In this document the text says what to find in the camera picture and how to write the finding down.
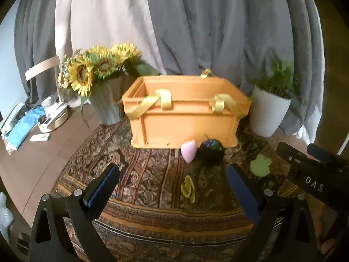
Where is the yellow soft toy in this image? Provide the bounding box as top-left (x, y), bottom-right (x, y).
top-left (180, 175), bottom-right (197, 203)

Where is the white round device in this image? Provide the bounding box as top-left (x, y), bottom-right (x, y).
top-left (38, 104), bottom-right (68, 133)

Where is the pink egg-shaped sponge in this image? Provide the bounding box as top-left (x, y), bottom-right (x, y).
top-left (181, 140), bottom-right (197, 164)

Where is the white hoop tube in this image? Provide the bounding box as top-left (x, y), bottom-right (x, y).
top-left (337, 129), bottom-right (349, 156)

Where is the grey curtain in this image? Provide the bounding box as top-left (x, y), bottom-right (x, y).
top-left (14, 0), bottom-right (72, 113)
top-left (144, 0), bottom-right (325, 137)

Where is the green plant in white pot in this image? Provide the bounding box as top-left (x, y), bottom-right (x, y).
top-left (249, 56), bottom-right (308, 138)

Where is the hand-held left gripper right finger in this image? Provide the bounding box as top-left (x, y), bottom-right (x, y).
top-left (226, 163), bottom-right (319, 262)

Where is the wooden chair back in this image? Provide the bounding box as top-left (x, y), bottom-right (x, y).
top-left (25, 56), bottom-right (61, 81)

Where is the grey ribbed vase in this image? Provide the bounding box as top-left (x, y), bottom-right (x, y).
top-left (89, 75), bottom-right (125, 125)

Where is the black ball with colourful spots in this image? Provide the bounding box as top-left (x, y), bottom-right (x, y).
top-left (197, 138), bottom-right (226, 167)

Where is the white crumpled cloth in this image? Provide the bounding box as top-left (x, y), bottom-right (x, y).
top-left (0, 192), bottom-right (15, 246)

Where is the white sheer curtain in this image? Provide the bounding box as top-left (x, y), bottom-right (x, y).
top-left (296, 123), bottom-right (312, 143)

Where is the patterned rug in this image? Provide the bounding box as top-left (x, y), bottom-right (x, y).
top-left (52, 115), bottom-right (325, 262)

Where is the person's right hand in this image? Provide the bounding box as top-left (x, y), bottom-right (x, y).
top-left (316, 205), bottom-right (349, 255)

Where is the sunflower bouquet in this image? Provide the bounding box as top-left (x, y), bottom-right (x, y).
top-left (57, 42), bottom-right (161, 121)

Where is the blue cloth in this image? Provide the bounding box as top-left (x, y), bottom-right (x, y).
top-left (6, 106), bottom-right (46, 149)

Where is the orange crate with yellow handles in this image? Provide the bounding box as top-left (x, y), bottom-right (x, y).
top-left (121, 69), bottom-right (252, 149)

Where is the beige curtain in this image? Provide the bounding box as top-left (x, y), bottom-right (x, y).
top-left (55, 0), bottom-right (164, 110)

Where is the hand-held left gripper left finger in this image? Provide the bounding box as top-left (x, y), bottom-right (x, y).
top-left (29, 163), bottom-right (121, 262)

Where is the green paw-shaped sponge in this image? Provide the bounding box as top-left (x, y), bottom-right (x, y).
top-left (249, 153), bottom-right (272, 177)

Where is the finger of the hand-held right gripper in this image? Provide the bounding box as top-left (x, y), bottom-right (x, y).
top-left (307, 143), bottom-right (349, 170)
top-left (277, 141), bottom-right (322, 170)

